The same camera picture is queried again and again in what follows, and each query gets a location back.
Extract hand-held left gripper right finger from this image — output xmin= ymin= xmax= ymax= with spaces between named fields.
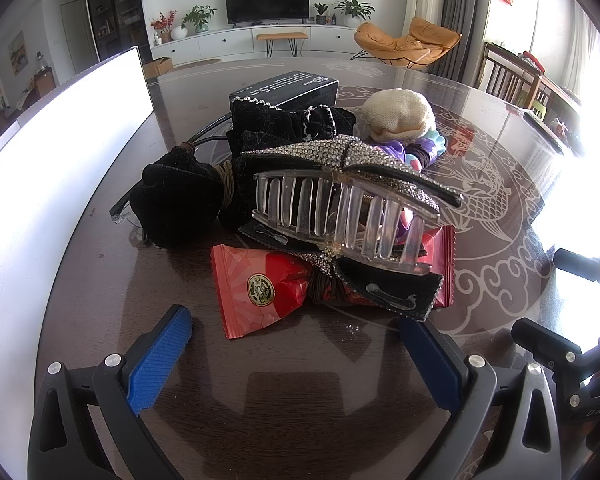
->
xmin=399 ymin=317 xmax=563 ymax=480

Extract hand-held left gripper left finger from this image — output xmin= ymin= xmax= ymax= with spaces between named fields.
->
xmin=27 ymin=304 xmax=193 ymax=480

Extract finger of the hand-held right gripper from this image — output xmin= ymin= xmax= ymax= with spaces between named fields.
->
xmin=511 ymin=318 xmax=588 ymax=406
xmin=552 ymin=247 xmax=600 ymax=311

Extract rhinestone clear hair claw clip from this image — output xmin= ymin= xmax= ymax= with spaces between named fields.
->
xmin=240 ymin=135 xmax=465 ymax=277

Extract cream knitted glove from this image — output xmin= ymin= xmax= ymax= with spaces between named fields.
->
xmin=362 ymin=88 xmax=437 ymax=142

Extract dark patterned glass desktop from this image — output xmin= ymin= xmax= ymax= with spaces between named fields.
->
xmin=35 ymin=57 xmax=600 ymax=480

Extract black rhinestone bow hair clip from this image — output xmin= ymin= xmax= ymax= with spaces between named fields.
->
xmin=237 ymin=222 xmax=443 ymax=322

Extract red snack packet gold seal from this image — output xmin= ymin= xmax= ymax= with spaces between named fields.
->
xmin=210 ymin=244 xmax=315 ymax=339

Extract plain red snack packet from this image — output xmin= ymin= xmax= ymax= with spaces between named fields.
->
xmin=420 ymin=224 xmax=456 ymax=308

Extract black eyeglasses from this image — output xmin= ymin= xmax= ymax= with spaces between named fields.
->
xmin=110 ymin=112 xmax=241 ymax=246

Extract black velvet pouch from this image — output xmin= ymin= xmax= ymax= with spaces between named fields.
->
xmin=141 ymin=145 xmax=236 ymax=249

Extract dark wooden chair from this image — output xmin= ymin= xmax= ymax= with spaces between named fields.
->
xmin=480 ymin=42 xmax=543 ymax=108

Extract purple and blue hair accessory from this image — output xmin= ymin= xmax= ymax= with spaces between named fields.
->
xmin=370 ymin=127 xmax=448 ymax=171

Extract orange lounge chair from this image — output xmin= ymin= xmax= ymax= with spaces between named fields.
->
xmin=351 ymin=16 xmax=463 ymax=71

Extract black cardboard box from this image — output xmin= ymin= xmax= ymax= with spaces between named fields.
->
xmin=229 ymin=71 xmax=339 ymax=111

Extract white television cabinet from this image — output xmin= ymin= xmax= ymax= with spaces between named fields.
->
xmin=150 ymin=22 xmax=376 ymax=63

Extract red flowers in vase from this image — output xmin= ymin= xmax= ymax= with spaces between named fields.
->
xmin=150 ymin=10 xmax=177 ymax=43

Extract large plant in white pot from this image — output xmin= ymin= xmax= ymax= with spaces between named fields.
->
xmin=332 ymin=0 xmax=376 ymax=28

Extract green plant in glass vase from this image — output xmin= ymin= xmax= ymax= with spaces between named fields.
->
xmin=181 ymin=5 xmax=218 ymax=35

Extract wooden bench with metal legs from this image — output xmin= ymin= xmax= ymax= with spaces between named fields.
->
xmin=255 ymin=32 xmax=308 ymax=58

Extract dark glass display cabinet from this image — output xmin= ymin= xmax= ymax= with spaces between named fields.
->
xmin=87 ymin=0 xmax=151 ymax=63

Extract black television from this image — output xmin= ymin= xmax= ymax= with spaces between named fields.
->
xmin=224 ymin=0 xmax=311 ymax=25

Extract brown hair ties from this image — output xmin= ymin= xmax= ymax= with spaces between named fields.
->
xmin=307 ymin=270 xmax=353 ymax=308

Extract wall painting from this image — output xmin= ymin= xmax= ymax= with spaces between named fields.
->
xmin=7 ymin=30 xmax=28 ymax=76

